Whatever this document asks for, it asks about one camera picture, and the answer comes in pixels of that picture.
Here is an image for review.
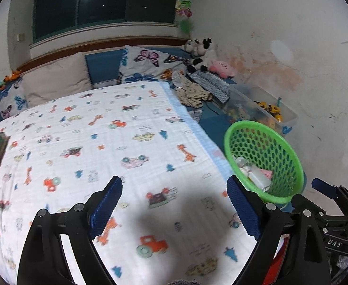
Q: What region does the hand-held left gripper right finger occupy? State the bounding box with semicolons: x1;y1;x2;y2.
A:
227;176;330;285

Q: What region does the folded blue patterned cloth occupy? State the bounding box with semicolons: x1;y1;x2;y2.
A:
187;73;231;105

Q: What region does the clear plastic toy bin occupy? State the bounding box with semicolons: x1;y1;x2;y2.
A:
223;85;298;139

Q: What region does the grey plush toy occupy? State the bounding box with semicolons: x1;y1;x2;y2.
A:
182;39;202;57

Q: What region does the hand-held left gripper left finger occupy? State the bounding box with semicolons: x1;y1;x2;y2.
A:
17;176;123;285

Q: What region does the clear plastic container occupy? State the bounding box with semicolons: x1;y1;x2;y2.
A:
234;155;255;171

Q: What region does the green plastic basket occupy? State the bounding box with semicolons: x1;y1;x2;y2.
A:
224;120;304;205

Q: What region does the beige pillow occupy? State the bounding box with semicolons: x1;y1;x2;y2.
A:
22;52;93;107

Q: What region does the blue mattress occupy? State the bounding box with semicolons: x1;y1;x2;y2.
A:
85;47;240;152

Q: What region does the wooden headboard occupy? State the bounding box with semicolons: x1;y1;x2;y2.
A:
15;37;192;72

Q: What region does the beige patterned garment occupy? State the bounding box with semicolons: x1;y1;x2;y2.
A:
172;72;213;108

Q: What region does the red box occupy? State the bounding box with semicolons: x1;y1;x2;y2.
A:
263;234;291;280

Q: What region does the dark window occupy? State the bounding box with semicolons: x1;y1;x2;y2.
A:
33;0;179;44

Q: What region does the small blue patterned cloth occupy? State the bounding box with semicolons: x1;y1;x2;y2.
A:
189;110;204;124

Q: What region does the white printed blanket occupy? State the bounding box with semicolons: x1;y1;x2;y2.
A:
0;80;259;285

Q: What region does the hanging colourful toy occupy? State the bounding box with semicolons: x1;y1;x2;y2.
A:
175;0;197;35

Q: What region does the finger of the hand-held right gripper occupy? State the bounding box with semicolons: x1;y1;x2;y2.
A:
291;194;326;215
311;178;345;203

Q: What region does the black white cow plush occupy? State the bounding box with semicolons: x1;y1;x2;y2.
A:
187;38;218;73

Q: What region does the yellow toy truck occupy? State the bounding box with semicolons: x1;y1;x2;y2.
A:
255;101;284;122

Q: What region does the pink plush toy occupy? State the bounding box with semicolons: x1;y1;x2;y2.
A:
207;60;237;79

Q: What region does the butterfly print pillow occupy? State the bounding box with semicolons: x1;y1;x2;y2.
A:
118;45;190;84
0;79;30;123

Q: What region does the orange toy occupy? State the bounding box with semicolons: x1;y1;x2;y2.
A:
3;70;23;83

